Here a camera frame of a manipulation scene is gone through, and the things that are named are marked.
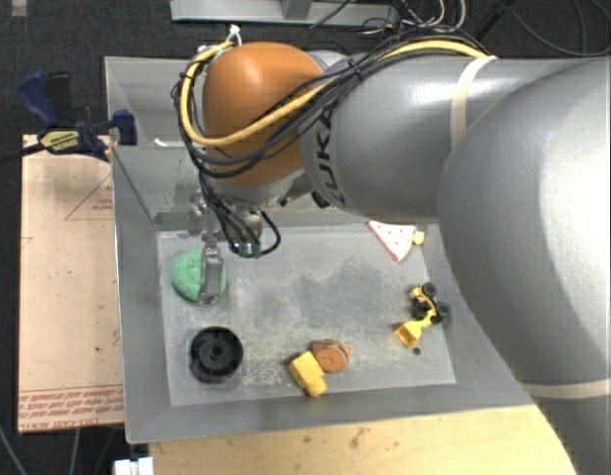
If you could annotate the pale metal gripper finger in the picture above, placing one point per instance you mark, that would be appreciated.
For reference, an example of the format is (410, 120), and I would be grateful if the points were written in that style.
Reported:
(205, 285)
(216, 277)

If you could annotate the green sponge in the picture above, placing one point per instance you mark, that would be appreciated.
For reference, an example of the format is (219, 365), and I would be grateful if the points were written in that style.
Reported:
(186, 275)

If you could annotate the black round spool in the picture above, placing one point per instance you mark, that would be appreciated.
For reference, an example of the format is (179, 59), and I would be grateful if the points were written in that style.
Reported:
(216, 354)

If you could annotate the grey metal bin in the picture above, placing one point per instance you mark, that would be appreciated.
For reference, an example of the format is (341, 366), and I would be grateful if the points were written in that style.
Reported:
(305, 295)

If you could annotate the yellow toy block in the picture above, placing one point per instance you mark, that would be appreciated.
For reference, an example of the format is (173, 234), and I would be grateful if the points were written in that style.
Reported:
(307, 374)

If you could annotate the brown cardboard board red print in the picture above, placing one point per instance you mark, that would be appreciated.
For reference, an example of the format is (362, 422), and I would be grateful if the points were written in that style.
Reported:
(67, 275)

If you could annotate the orange-brown round toy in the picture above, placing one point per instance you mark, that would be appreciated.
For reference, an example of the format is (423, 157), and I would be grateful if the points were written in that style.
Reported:
(332, 356)

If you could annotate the white red-edged triangular slice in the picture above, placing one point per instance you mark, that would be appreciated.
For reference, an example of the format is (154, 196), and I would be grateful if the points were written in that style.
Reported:
(394, 238)

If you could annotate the small pale yellow piece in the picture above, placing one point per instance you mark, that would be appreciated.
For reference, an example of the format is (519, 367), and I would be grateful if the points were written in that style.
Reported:
(418, 237)

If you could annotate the yellow toy digger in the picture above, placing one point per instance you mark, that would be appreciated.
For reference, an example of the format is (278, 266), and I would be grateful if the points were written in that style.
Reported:
(424, 314)

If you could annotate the black cylinder on white bracket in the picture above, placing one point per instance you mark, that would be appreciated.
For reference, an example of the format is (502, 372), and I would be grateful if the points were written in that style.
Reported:
(283, 201)

